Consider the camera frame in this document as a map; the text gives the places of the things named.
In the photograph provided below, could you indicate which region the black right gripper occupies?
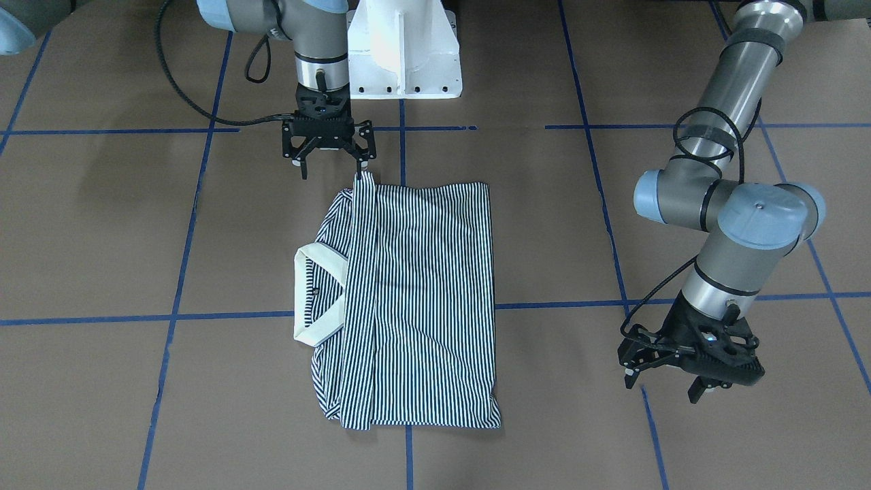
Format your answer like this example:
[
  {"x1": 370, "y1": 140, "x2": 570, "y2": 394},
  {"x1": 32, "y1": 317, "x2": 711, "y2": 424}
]
[{"x1": 281, "y1": 86, "x2": 378, "y2": 180}]

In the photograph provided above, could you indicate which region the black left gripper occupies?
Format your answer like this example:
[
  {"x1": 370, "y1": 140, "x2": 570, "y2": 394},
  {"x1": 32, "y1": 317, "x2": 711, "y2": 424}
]
[{"x1": 618, "y1": 297, "x2": 766, "y2": 404}]

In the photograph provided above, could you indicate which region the striped polo shirt white collar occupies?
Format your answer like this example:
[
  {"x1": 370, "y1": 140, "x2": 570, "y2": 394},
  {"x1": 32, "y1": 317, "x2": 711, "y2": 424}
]
[{"x1": 293, "y1": 170, "x2": 503, "y2": 431}]

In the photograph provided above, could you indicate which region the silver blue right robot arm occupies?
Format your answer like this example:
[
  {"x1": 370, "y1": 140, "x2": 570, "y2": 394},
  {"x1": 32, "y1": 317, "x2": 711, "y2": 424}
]
[{"x1": 152, "y1": 1, "x2": 377, "y2": 179}]

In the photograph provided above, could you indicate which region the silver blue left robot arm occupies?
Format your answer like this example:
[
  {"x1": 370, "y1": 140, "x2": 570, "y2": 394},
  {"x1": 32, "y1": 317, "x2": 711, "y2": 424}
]
[{"x1": 618, "y1": 1, "x2": 869, "y2": 404}]

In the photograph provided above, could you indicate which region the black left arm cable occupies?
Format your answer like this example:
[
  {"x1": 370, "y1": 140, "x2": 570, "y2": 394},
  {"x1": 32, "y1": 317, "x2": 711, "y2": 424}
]
[{"x1": 621, "y1": 95, "x2": 763, "y2": 334}]

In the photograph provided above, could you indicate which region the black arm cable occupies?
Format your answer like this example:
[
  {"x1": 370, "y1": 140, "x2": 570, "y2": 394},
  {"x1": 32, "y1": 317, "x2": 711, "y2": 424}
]
[
  {"x1": 155, "y1": 0, "x2": 300, "y2": 127},
  {"x1": 621, "y1": 95, "x2": 763, "y2": 334}
]

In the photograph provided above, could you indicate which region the white pedestal base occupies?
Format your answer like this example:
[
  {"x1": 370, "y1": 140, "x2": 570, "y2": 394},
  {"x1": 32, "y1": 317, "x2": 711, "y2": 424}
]
[{"x1": 346, "y1": 1, "x2": 463, "y2": 100}]

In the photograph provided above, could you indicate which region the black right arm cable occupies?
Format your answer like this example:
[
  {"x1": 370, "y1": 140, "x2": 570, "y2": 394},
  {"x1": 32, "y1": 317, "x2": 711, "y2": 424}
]
[{"x1": 155, "y1": 0, "x2": 300, "y2": 127}]

